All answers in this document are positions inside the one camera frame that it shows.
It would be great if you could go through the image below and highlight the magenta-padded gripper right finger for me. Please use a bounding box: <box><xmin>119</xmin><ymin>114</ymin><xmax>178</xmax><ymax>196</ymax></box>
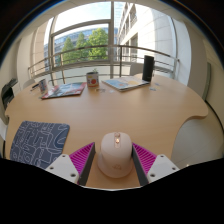
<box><xmin>131</xmin><ymin>142</ymin><xmax>181</xmax><ymax>187</ymax></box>

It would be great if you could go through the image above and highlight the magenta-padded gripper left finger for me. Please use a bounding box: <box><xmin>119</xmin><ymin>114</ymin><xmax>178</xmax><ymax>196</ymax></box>
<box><xmin>44</xmin><ymin>141</ymin><xmax>97</xmax><ymax>187</ymax></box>

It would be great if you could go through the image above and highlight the white computer mouse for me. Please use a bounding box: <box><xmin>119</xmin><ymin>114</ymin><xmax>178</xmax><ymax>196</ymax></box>
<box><xmin>97</xmin><ymin>131</ymin><xmax>134</xmax><ymax>179</ymax></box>

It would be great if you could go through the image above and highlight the blue patterned mouse pad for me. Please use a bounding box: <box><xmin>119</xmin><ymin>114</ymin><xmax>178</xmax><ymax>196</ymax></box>
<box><xmin>9</xmin><ymin>120</ymin><xmax>71</xmax><ymax>170</ymax></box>

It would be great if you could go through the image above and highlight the red and blue magazine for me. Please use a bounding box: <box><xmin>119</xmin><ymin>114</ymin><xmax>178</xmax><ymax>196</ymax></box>
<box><xmin>40</xmin><ymin>82</ymin><xmax>88</xmax><ymax>100</ymax></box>

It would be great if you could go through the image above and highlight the white chair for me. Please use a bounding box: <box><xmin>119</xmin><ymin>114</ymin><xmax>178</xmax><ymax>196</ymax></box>
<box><xmin>129</xmin><ymin>62</ymin><xmax>144</xmax><ymax>77</ymax></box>
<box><xmin>22</xmin><ymin>78</ymin><xmax>37</xmax><ymax>90</ymax></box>

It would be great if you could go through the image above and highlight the open booklet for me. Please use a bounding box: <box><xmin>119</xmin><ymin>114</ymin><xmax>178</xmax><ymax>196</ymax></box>
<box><xmin>101</xmin><ymin>75</ymin><xmax>150</xmax><ymax>93</ymax></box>

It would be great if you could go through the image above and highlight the black speaker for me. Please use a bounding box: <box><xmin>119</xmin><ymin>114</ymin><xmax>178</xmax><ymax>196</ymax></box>
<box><xmin>141</xmin><ymin>54</ymin><xmax>155</xmax><ymax>83</ymax></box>

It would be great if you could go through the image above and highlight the metal balcony railing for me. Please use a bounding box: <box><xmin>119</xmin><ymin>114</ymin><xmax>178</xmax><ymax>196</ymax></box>
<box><xmin>27</xmin><ymin>44</ymin><xmax>181</xmax><ymax>86</ymax></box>

